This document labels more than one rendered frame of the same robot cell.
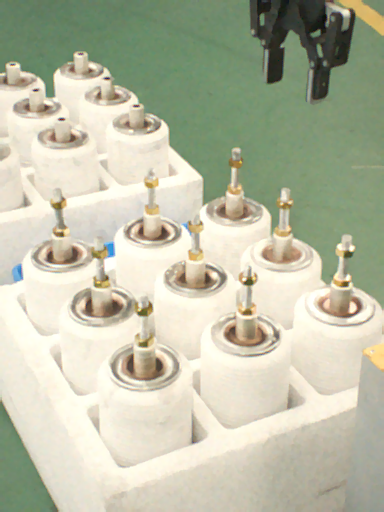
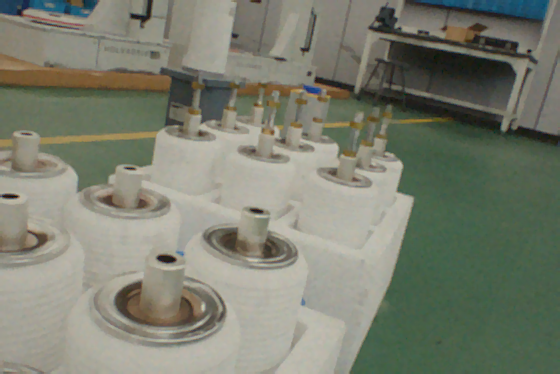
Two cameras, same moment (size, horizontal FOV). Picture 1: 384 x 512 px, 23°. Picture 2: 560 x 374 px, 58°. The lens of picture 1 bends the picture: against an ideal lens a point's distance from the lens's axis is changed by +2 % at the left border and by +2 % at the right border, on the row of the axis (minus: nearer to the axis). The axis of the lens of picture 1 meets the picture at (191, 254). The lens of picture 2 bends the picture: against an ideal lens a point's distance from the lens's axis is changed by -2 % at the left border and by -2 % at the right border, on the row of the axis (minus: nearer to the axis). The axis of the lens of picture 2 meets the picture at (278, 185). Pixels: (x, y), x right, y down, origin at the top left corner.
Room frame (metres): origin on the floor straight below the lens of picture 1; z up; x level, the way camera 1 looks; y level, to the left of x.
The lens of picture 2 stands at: (1.47, 0.56, 0.40)
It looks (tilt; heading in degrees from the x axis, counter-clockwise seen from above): 15 degrees down; 225
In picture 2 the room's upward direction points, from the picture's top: 12 degrees clockwise
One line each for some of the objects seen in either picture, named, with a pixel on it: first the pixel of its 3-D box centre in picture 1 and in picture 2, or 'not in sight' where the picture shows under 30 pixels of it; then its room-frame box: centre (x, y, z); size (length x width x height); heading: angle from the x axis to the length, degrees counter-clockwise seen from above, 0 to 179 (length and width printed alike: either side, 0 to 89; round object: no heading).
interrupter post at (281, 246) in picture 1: (282, 245); (228, 120); (0.95, -0.11, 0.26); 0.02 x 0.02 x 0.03
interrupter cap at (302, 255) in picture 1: (281, 254); (227, 127); (0.95, -0.11, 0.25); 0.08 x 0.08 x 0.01
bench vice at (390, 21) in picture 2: not in sight; (386, 16); (-2.89, -2.82, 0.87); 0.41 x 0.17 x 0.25; 15
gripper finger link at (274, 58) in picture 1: (274, 65); not in sight; (0.98, -0.09, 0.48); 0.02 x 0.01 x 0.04; 126
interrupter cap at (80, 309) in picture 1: (102, 306); (362, 164); (0.84, 0.10, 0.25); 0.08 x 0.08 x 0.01
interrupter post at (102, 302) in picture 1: (101, 296); (364, 156); (0.84, 0.10, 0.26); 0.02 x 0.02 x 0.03
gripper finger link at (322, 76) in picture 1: (326, 76); not in sight; (0.91, -0.14, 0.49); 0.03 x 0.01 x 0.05; 36
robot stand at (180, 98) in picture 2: not in sight; (194, 136); (0.79, -0.44, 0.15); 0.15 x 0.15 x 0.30; 15
